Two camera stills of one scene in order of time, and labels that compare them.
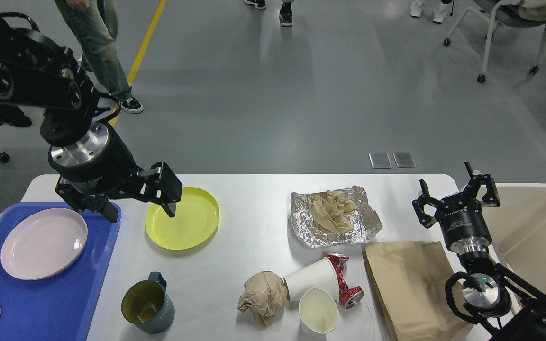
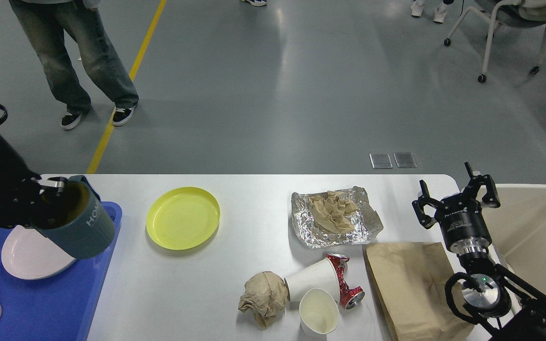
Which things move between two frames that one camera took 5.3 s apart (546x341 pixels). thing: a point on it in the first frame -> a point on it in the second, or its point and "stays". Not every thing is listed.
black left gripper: x=99 y=165 -> x=3 y=186
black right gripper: x=461 y=216 stays
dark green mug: x=147 y=304 -> x=88 y=230
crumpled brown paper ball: x=264 y=293 stays
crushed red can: x=349 y=297 stays
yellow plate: x=196 y=218 stays
